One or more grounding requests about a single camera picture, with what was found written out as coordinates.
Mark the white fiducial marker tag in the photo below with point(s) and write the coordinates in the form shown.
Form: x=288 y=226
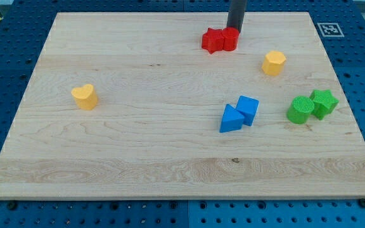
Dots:
x=329 y=29

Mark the blue cube block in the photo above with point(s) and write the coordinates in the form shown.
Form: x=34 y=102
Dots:
x=248 y=108

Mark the yellow heart block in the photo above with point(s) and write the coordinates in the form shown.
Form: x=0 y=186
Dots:
x=85 y=97

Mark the light wooden board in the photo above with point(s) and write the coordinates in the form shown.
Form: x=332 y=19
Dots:
x=154 y=133

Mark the green star block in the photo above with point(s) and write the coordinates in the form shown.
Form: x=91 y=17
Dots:
x=324 y=103

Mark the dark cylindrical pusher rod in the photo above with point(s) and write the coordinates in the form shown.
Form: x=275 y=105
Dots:
x=236 y=14

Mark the yellow hexagon block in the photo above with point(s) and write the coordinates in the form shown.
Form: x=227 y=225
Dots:
x=273 y=63

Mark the green cylinder block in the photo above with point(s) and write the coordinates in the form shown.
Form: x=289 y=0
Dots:
x=300 y=109

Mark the red cylinder block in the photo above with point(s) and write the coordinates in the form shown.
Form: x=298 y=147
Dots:
x=231 y=36

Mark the red star block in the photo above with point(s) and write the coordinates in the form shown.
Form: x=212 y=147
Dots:
x=213 y=40

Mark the blue triangle block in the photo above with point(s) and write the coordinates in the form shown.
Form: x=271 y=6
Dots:
x=231 y=119

